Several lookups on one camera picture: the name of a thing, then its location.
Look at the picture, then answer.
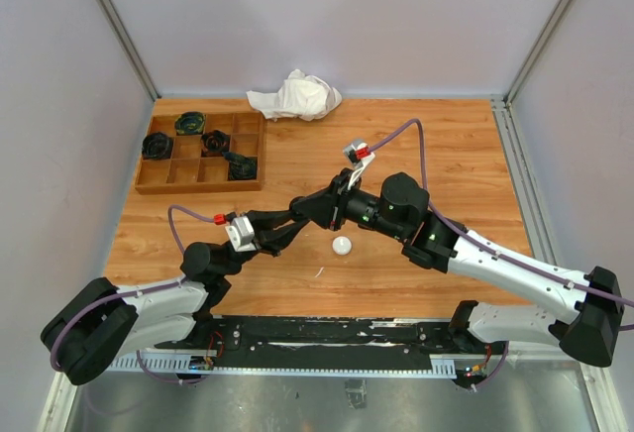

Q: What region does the dark coiled band top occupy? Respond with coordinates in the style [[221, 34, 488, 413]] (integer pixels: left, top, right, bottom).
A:
[[174, 111, 206, 136]]

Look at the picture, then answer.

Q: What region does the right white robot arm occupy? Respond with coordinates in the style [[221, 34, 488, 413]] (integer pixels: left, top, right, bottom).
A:
[[290, 168, 624, 368]]

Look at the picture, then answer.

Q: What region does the dark coiled band lower right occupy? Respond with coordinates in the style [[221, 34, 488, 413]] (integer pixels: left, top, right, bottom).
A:
[[223, 152, 258, 181]]

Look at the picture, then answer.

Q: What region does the dark coiled band middle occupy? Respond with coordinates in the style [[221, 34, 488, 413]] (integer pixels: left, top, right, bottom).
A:
[[201, 130, 231, 158]]

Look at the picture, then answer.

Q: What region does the crumpled white cloth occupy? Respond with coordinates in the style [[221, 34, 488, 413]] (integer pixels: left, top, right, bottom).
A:
[[246, 69, 343, 122]]

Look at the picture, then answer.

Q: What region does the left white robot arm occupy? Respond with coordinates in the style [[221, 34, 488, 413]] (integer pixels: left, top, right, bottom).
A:
[[41, 210, 309, 385]]

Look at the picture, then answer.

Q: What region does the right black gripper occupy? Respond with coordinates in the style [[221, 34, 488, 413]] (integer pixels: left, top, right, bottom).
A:
[[294, 167, 406, 241]]

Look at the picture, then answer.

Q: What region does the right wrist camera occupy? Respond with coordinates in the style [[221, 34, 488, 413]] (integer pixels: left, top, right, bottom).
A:
[[343, 139, 375, 190]]

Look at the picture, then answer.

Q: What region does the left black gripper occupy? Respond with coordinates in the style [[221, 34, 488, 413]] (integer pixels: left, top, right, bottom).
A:
[[219, 209, 310, 277]]

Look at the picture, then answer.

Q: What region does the dark coiled band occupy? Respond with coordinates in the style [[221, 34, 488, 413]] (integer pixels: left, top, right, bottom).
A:
[[174, 111, 206, 136], [142, 132, 173, 161], [201, 130, 231, 158], [223, 152, 258, 181]]

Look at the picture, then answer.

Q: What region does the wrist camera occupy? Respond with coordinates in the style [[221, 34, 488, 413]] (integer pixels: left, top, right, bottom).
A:
[[343, 139, 375, 190], [225, 215, 258, 253]]

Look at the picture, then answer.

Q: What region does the wooden compartment tray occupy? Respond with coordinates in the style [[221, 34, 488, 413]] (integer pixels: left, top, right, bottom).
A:
[[135, 109, 265, 194]]

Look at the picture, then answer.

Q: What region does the dark coiled band left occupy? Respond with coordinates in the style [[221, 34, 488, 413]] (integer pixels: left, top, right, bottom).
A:
[[142, 132, 173, 161]]

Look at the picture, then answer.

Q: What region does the white round case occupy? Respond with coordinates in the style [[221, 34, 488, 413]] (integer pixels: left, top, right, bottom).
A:
[[332, 236, 353, 256]]

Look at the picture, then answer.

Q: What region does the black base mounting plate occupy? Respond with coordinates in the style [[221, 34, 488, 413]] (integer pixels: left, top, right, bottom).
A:
[[156, 315, 485, 370]]

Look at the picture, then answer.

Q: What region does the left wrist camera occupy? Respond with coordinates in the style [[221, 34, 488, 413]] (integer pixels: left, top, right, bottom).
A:
[[225, 215, 258, 253]]

